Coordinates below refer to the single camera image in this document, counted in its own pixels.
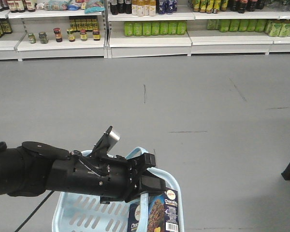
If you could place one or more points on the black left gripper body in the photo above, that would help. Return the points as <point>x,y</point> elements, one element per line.
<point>112,179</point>

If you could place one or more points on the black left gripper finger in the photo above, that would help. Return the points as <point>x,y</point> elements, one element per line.
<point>151,185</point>
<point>143,162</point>

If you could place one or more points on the chocolate cookie box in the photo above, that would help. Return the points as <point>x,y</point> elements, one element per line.
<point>162,213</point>

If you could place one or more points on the light blue plastic basket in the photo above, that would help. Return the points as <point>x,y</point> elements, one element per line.
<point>85,213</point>

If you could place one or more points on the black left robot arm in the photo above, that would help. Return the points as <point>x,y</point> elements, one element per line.
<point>32,168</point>

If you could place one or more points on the white supermarket shelving unit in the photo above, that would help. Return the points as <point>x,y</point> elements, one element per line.
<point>32,35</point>

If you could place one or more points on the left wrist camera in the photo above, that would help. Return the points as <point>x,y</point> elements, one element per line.
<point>108,140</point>

